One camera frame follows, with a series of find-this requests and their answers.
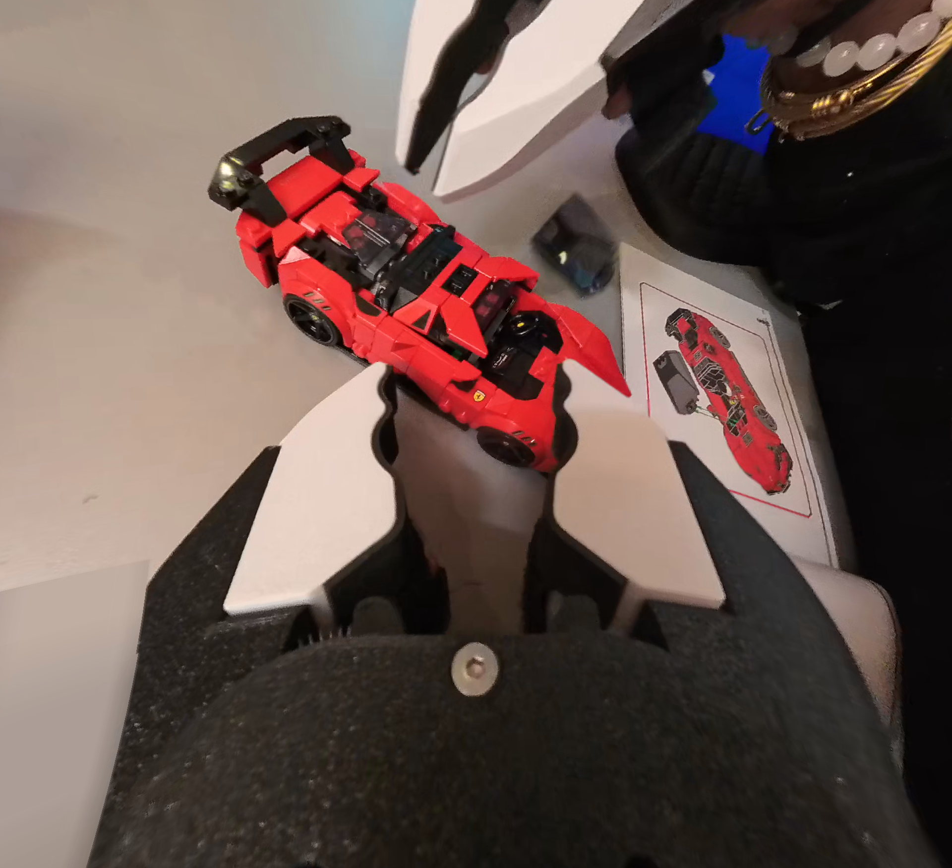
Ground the gold bangle bracelet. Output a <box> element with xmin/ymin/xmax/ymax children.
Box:
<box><xmin>759</xmin><ymin>20</ymin><xmax>952</xmax><ymax>142</ymax></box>

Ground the blue plastic storage bin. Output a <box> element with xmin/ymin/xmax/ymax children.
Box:
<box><xmin>695</xmin><ymin>35</ymin><xmax>776</xmax><ymax>156</ymax></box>

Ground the white bead bracelet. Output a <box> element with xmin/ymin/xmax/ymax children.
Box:
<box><xmin>765</xmin><ymin>0</ymin><xmax>952</xmax><ymax>78</ymax></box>

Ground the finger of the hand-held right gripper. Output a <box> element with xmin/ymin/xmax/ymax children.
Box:
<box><xmin>396</xmin><ymin>0</ymin><xmax>589</xmax><ymax>176</ymax></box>
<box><xmin>433</xmin><ymin>0</ymin><xmax>718</xmax><ymax>204</ymax></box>

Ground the person's black clothing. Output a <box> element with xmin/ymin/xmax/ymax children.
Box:
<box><xmin>799</xmin><ymin>273</ymin><xmax>952</xmax><ymax>854</ymax></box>

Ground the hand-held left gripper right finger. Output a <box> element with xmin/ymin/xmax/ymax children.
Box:
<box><xmin>549</xmin><ymin>364</ymin><xmax>727</xmax><ymax>612</ymax></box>

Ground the red lego car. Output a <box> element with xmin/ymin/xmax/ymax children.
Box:
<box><xmin>208</xmin><ymin>115</ymin><xmax>632</xmax><ymax>473</ymax></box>

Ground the person's right forearm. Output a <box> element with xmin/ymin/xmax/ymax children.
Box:
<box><xmin>616</xmin><ymin>61</ymin><xmax>952</xmax><ymax>318</ymax></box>

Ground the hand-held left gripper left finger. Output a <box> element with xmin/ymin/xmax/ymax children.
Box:
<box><xmin>222</xmin><ymin>362</ymin><xmax>409</xmax><ymax>620</ymax></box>

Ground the dark transparent lego canopy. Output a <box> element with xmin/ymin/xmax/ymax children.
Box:
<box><xmin>530</xmin><ymin>193</ymin><xmax>620</xmax><ymax>298</ymax></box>

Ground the lego instruction booklet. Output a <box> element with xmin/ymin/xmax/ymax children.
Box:
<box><xmin>619</xmin><ymin>243</ymin><xmax>907</xmax><ymax>761</ymax></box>

